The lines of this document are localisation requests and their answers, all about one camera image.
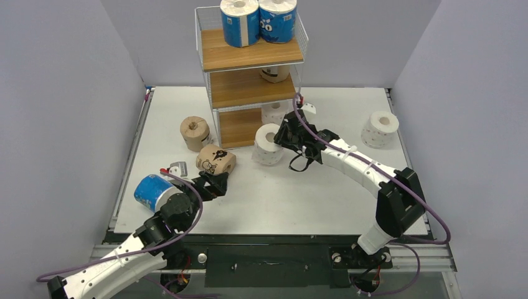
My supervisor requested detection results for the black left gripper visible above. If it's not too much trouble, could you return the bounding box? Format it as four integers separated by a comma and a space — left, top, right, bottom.
177, 171, 228, 232

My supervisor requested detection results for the brown cartoon printed roll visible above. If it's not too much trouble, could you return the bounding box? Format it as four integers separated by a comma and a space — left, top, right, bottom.
196, 144, 237, 176

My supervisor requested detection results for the white dotted roll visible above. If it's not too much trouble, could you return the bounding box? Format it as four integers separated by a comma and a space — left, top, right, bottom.
261, 101, 290, 125
252, 123, 283, 166

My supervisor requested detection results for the brown paper roll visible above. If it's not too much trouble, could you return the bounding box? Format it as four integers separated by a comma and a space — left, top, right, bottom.
260, 65, 290, 83

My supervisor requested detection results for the white wire wooden shelf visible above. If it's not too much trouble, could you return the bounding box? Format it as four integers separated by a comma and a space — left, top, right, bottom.
194, 6, 309, 149

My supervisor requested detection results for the blue white roll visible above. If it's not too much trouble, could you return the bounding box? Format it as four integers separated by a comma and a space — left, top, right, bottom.
220, 0, 260, 48
258, 0, 297, 44

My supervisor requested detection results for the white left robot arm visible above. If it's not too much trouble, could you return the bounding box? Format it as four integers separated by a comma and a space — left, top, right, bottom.
47, 170, 229, 298

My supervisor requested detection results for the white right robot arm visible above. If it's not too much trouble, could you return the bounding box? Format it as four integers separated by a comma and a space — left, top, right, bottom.
274, 112, 425, 266

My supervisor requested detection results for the brown roll back left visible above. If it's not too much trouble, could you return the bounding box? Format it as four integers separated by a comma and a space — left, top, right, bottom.
180, 116, 212, 153

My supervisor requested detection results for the blue roll left edge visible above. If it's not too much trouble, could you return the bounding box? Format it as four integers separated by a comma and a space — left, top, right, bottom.
133, 174, 178, 213

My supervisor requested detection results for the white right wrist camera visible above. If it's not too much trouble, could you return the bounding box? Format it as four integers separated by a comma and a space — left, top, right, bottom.
296, 95, 316, 123

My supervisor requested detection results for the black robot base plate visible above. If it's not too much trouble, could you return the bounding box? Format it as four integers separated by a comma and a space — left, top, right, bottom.
103, 232, 434, 290

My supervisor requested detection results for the white roll near right wall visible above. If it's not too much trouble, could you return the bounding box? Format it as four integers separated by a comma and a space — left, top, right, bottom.
361, 111, 399, 148

